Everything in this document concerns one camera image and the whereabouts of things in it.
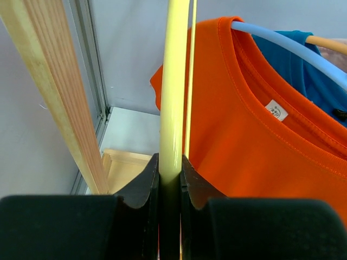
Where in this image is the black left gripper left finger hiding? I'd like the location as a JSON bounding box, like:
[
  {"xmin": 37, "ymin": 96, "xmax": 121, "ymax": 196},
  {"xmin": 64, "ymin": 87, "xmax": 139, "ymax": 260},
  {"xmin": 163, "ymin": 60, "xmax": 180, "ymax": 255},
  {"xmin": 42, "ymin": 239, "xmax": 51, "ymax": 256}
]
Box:
[{"xmin": 1, "ymin": 154, "xmax": 159, "ymax": 259}]

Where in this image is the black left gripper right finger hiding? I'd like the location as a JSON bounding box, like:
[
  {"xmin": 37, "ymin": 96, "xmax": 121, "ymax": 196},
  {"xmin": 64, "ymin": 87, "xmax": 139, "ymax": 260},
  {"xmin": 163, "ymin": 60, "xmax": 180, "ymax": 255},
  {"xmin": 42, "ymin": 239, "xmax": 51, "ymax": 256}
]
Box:
[{"xmin": 180, "ymin": 158, "xmax": 346, "ymax": 259}]

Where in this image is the yellow hanger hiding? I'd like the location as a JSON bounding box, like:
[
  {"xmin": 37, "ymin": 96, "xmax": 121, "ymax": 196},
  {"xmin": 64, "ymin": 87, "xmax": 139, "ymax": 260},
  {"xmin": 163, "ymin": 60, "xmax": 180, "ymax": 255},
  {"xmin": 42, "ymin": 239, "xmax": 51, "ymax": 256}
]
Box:
[{"xmin": 158, "ymin": 1, "xmax": 197, "ymax": 259}]

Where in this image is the orange t shirt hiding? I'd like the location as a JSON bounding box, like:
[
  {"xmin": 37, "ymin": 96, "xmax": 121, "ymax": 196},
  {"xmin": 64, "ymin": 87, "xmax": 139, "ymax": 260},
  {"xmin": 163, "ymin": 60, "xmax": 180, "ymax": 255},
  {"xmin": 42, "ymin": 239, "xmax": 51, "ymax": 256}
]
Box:
[{"xmin": 150, "ymin": 16, "xmax": 347, "ymax": 231}]

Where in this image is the blue t shirt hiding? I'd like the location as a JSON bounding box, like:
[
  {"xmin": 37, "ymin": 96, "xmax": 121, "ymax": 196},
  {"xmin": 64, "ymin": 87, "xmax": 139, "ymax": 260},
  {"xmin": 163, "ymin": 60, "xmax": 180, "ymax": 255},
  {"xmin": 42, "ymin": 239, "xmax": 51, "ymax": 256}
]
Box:
[{"xmin": 252, "ymin": 35, "xmax": 346, "ymax": 126}]

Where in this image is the light blue hanger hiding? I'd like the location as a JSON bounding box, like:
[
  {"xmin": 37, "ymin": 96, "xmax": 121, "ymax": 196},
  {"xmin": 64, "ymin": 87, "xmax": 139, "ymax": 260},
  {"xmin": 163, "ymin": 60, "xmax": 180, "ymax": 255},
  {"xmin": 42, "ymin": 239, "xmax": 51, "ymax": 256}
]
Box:
[{"xmin": 231, "ymin": 21, "xmax": 346, "ymax": 91}]

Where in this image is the pink t shirt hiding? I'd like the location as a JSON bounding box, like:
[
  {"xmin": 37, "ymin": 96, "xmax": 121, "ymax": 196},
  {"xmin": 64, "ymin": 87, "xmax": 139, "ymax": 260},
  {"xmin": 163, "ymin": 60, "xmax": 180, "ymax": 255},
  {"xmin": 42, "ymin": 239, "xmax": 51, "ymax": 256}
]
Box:
[{"xmin": 318, "ymin": 47, "xmax": 347, "ymax": 73}]

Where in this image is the orange tan hanger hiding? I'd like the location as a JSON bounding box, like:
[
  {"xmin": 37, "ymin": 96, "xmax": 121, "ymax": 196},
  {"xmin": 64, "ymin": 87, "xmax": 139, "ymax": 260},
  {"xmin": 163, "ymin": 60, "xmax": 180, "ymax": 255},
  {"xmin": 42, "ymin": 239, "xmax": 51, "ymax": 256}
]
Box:
[{"xmin": 305, "ymin": 35, "xmax": 347, "ymax": 55}]

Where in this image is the wooden clothes rack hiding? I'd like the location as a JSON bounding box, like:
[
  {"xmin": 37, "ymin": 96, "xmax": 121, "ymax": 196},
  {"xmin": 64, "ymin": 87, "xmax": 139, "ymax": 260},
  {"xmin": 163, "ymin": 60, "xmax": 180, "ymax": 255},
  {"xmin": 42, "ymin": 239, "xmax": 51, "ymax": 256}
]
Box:
[{"xmin": 1, "ymin": 1, "xmax": 149, "ymax": 194}]

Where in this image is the aluminium frame rail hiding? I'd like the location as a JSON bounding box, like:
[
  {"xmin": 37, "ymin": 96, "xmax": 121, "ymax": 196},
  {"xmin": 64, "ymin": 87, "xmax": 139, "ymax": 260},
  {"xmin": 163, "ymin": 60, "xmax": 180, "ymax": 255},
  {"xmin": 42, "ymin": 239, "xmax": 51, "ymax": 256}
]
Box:
[{"xmin": 67, "ymin": 0, "xmax": 112, "ymax": 196}]

